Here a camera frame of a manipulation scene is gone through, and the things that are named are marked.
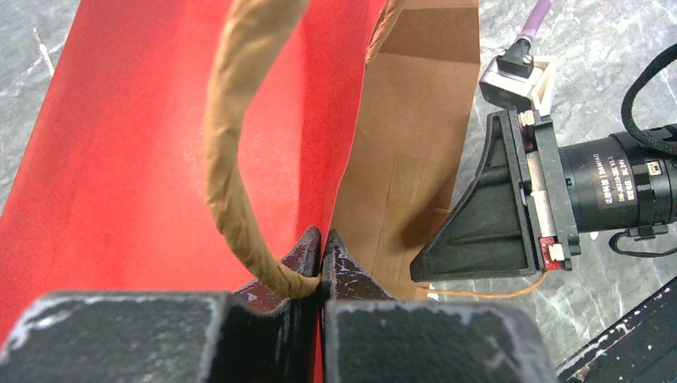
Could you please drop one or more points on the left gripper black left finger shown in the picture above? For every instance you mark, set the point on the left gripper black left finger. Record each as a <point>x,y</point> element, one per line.
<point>249,335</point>

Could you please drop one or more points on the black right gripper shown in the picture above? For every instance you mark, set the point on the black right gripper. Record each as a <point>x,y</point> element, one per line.
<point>531,199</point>

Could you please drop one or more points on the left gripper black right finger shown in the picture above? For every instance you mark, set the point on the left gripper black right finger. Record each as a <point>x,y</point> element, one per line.
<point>370,336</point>

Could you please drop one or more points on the red paper bag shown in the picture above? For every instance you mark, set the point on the red paper bag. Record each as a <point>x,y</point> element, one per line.
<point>202,145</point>

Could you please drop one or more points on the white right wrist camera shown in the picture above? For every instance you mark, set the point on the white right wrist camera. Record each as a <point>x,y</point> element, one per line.
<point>516,79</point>

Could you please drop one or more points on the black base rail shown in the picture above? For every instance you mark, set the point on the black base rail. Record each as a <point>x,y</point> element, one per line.
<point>640,347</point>

